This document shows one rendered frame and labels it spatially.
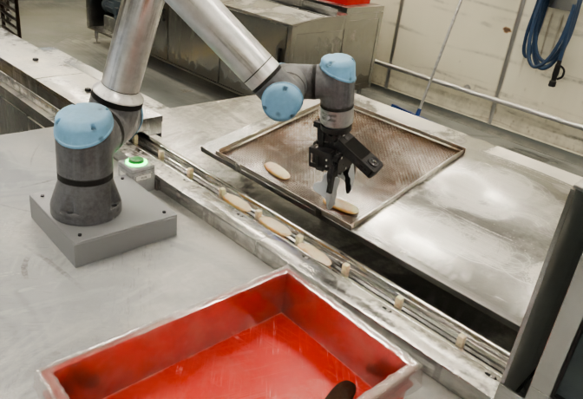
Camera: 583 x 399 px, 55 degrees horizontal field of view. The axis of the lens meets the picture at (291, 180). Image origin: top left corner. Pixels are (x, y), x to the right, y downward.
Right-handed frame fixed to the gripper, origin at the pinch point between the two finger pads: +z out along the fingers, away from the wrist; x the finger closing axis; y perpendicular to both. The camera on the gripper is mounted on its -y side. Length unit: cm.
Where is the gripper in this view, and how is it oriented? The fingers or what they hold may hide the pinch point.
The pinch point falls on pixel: (341, 199)
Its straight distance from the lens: 137.8
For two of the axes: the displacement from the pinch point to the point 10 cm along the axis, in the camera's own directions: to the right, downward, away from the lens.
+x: -5.9, 4.4, -6.7
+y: -8.1, -3.1, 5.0
